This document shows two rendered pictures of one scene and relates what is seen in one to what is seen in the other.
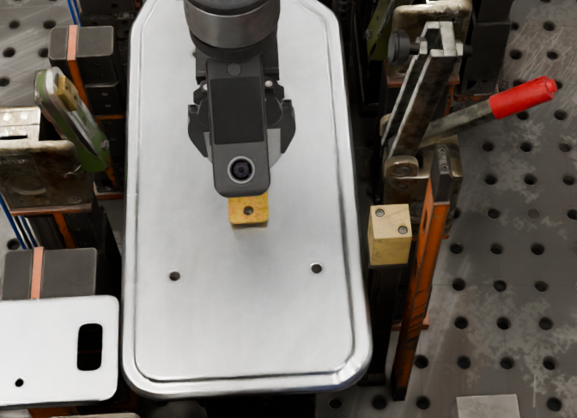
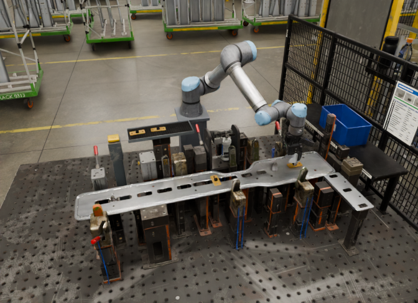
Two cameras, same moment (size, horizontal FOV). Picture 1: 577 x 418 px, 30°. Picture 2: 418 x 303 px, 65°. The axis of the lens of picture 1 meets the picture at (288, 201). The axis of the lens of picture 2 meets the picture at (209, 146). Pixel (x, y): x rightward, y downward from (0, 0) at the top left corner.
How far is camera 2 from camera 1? 195 cm
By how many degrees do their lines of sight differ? 69
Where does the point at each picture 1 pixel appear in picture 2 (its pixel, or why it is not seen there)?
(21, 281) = (327, 190)
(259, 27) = not seen: hidden behind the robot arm
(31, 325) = (335, 182)
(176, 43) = (270, 178)
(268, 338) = (317, 160)
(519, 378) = not seen: hidden behind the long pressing
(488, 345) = not seen: hidden behind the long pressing
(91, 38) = (274, 191)
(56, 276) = (323, 186)
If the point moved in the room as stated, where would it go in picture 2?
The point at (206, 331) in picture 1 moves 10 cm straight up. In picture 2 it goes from (321, 165) to (325, 150)
